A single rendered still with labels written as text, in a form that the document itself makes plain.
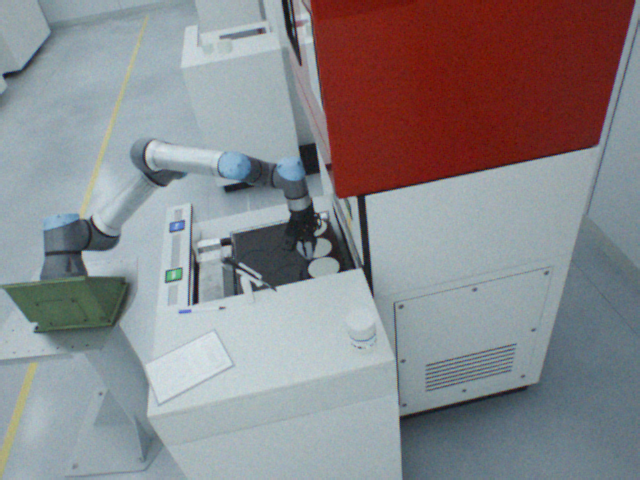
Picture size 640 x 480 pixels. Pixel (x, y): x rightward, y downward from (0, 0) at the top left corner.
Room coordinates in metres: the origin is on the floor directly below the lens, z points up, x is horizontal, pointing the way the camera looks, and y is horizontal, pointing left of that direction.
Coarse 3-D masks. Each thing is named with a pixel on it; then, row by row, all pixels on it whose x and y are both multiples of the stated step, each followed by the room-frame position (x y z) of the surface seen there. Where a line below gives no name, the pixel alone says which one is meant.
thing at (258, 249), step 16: (240, 240) 1.39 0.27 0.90; (256, 240) 1.38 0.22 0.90; (272, 240) 1.36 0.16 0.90; (240, 256) 1.31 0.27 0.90; (256, 256) 1.29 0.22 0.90; (272, 256) 1.28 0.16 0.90; (288, 256) 1.27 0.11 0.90; (336, 256) 1.22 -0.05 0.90; (256, 272) 1.21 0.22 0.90; (272, 272) 1.20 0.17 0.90; (288, 272) 1.19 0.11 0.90; (304, 272) 1.18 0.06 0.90; (336, 272) 1.15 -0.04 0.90; (240, 288) 1.15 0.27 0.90; (256, 288) 1.14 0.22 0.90
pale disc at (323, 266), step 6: (318, 258) 1.23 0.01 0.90; (324, 258) 1.22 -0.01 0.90; (330, 258) 1.22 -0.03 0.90; (312, 264) 1.21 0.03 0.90; (318, 264) 1.20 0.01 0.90; (324, 264) 1.20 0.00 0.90; (330, 264) 1.19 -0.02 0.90; (336, 264) 1.19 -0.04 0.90; (312, 270) 1.18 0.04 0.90; (318, 270) 1.17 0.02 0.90; (324, 270) 1.17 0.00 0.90; (330, 270) 1.16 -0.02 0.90; (336, 270) 1.16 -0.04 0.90; (318, 276) 1.15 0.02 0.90
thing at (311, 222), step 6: (312, 204) 1.28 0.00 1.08; (306, 210) 1.22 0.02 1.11; (312, 210) 1.27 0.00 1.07; (306, 216) 1.24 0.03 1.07; (312, 216) 1.26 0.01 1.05; (318, 216) 1.26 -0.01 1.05; (306, 222) 1.23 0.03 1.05; (312, 222) 1.23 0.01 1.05; (306, 228) 1.21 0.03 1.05; (312, 228) 1.24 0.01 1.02; (318, 228) 1.25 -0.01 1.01; (306, 234) 1.21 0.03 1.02; (306, 240) 1.22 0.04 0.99
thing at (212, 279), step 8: (200, 272) 1.28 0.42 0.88; (208, 272) 1.28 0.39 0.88; (216, 272) 1.27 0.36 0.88; (200, 280) 1.24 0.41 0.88; (208, 280) 1.24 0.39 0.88; (216, 280) 1.23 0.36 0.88; (224, 280) 1.24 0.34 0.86; (200, 288) 1.20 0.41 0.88; (208, 288) 1.20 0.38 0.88; (216, 288) 1.19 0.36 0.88; (224, 288) 1.20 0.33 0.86; (200, 296) 1.17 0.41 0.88; (208, 296) 1.16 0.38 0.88; (216, 296) 1.15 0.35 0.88; (224, 296) 1.16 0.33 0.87
